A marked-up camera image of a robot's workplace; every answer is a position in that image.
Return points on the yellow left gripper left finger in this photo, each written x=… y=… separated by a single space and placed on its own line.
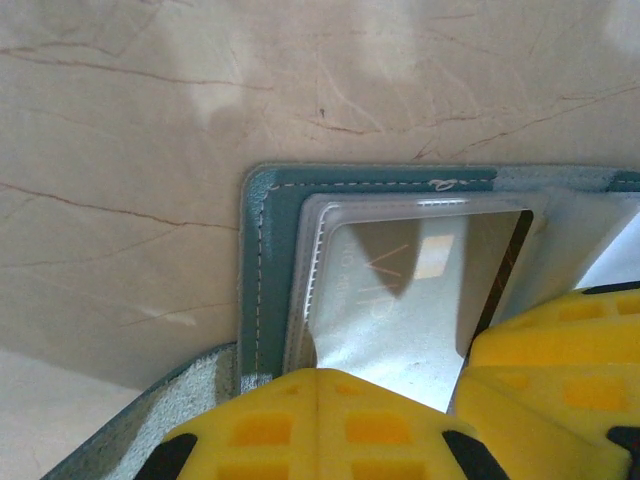
x=260 y=400

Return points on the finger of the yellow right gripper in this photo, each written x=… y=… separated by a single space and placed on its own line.
x=530 y=425
x=540 y=340

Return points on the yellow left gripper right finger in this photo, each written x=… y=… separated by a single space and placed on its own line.
x=380 y=450

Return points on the grey-blue rectangular tray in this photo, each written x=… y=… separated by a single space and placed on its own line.
x=277 y=250

